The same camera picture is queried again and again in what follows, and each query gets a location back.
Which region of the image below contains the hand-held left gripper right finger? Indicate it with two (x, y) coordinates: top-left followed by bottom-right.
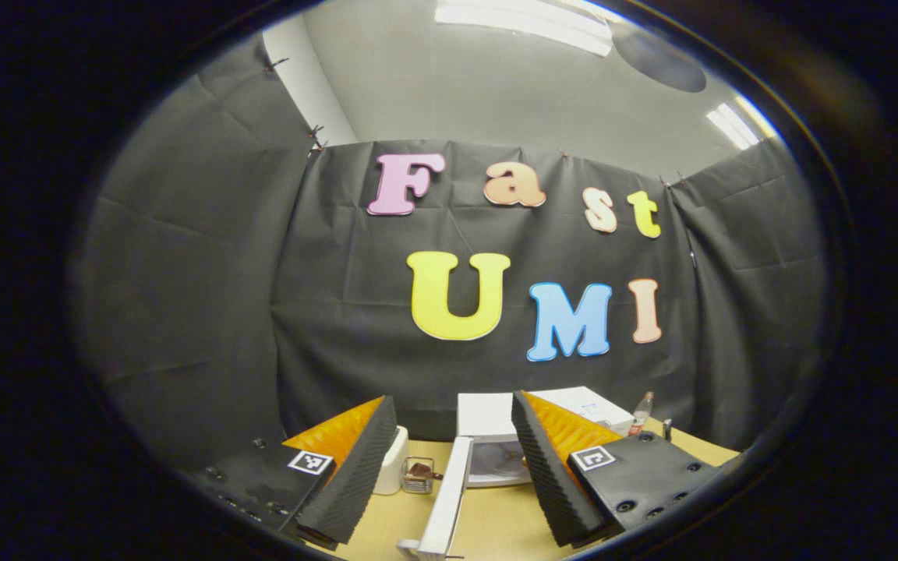
(511, 390), (723, 548)

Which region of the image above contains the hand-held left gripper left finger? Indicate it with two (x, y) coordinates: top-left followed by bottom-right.
(192, 395), (399, 550)

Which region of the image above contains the white microwave oven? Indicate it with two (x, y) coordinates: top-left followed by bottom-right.
(398, 386), (637, 560)

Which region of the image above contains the white toaster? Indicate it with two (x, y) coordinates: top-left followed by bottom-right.
(373, 425), (409, 496)

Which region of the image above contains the metal mesh utensil holder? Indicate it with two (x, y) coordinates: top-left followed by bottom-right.
(401, 456), (436, 495)

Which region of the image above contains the clear bottle with red label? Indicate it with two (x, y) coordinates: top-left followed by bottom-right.
(628, 391), (655, 437)

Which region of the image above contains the black backdrop cloth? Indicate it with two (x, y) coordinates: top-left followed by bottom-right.
(71, 35), (828, 476)

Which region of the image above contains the small ceiling light panel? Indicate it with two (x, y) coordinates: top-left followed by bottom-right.
(705, 101), (762, 150)

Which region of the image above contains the large ceiling light panel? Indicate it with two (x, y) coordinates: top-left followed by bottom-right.
(433, 0), (613, 57)

